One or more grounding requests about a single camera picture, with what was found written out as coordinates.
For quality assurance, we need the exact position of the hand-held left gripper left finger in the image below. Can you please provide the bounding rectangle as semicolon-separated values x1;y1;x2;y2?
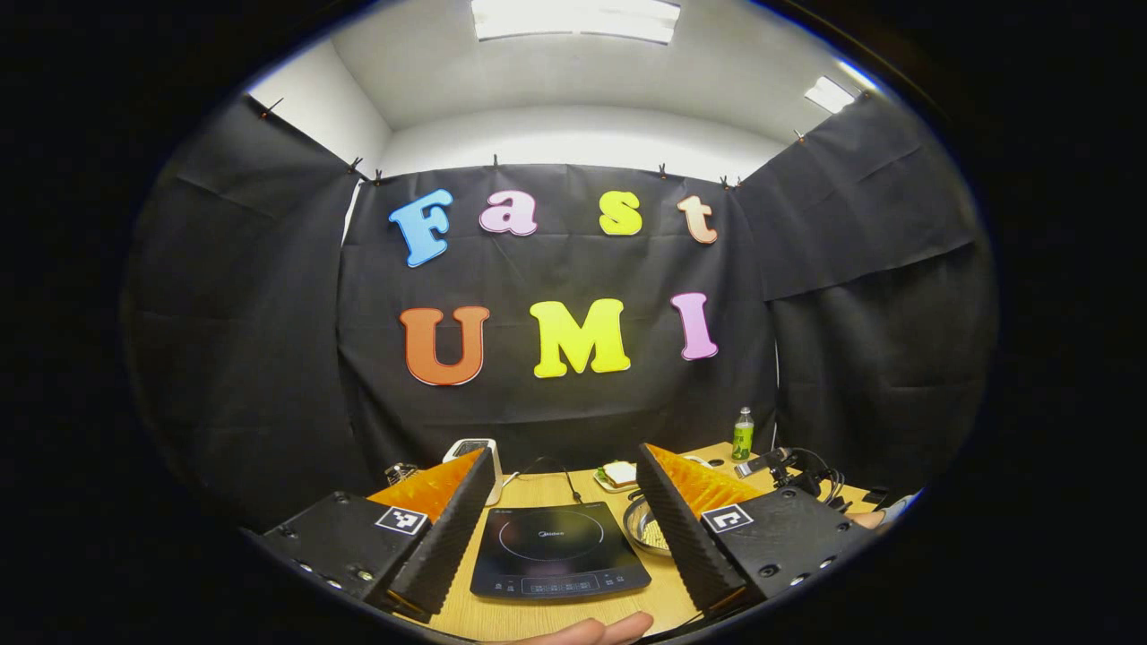
260;448;496;625

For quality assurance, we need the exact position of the large ceiling light panel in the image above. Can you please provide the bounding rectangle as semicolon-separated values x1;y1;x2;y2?
472;0;682;44

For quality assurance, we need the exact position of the small ceiling light panel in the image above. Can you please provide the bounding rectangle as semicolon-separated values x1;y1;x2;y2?
804;76;857;115

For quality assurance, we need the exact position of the black power cable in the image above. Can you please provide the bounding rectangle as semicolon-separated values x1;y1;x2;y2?
502;456;585;505

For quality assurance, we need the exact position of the stainless steel pot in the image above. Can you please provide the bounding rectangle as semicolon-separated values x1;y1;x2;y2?
623;491;673;558

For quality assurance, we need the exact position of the black induction cooktop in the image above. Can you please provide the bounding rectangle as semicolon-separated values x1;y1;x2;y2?
470;502;652;603

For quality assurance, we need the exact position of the white toaster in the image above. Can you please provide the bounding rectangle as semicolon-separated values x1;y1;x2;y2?
444;438;505;507

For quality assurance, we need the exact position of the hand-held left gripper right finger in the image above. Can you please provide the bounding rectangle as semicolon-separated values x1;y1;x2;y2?
634;443;875;619

